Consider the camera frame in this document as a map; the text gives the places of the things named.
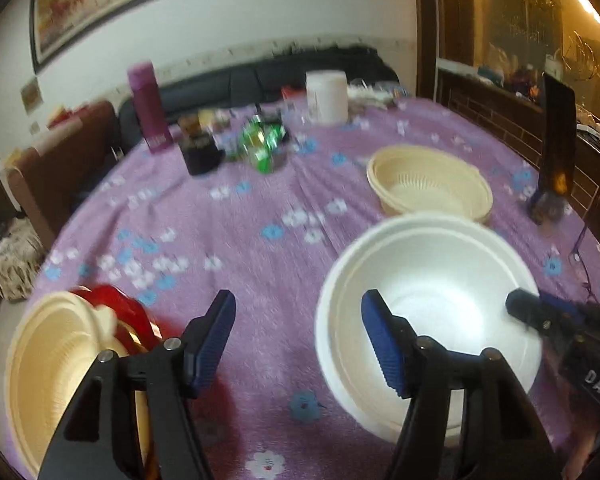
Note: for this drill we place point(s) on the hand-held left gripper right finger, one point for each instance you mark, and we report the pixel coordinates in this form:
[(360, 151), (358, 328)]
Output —
[(385, 345)]

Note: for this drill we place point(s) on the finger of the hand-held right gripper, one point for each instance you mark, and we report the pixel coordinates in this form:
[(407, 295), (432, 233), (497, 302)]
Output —
[(535, 315), (565, 306)]

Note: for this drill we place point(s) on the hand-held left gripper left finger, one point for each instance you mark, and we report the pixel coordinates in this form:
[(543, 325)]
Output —
[(212, 340)]

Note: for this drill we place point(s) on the red scalloped plastic plates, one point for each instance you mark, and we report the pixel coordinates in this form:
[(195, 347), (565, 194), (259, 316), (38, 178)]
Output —
[(117, 305)]

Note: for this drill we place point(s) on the dark phone stand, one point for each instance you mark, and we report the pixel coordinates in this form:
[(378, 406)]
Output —
[(550, 206)]

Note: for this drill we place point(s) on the purple floral tablecloth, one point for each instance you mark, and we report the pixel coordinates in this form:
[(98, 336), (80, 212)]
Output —
[(230, 240)]

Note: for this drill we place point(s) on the cream plastic strainer bowl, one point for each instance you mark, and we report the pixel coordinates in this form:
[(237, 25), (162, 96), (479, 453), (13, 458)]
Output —
[(430, 185)]

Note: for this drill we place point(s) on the black smartphone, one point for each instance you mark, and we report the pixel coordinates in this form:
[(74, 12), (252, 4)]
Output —
[(559, 135)]

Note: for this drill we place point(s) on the black jar wooden lid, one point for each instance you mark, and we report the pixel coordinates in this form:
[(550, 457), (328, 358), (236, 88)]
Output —
[(200, 152)]

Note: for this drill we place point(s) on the green snack packet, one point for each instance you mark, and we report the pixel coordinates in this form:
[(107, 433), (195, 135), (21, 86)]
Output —
[(267, 159), (254, 135)]

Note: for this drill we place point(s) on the brown tiled counter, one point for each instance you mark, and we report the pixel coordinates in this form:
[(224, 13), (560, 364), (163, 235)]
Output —
[(500, 120)]

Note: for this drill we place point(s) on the patterned cushioned stool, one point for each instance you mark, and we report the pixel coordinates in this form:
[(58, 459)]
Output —
[(12, 265)]

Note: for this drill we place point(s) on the brown armchair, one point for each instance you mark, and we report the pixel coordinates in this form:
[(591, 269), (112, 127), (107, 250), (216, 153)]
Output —
[(65, 160)]

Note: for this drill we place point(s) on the purple thermos bottle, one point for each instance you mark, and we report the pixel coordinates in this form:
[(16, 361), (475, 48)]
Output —
[(147, 105)]

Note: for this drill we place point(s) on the white cylindrical container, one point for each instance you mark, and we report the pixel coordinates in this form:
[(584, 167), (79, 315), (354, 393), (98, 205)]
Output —
[(326, 97)]

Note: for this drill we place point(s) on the red packet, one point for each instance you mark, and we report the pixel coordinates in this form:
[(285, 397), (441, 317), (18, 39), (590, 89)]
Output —
[(290, 93)]

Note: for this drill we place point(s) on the black leather sofa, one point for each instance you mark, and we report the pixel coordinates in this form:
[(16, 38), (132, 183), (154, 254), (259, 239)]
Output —
[(240, 80)]

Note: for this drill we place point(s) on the small wall plaque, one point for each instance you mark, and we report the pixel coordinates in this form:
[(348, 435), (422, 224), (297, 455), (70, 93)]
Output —
[(31, 95)]

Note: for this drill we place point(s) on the wooden doorway frame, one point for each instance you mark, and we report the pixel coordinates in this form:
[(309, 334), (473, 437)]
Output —
[(427, 25)]

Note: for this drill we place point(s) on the framed wall painting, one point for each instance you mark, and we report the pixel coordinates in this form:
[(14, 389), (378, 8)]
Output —
[(105, 0)]

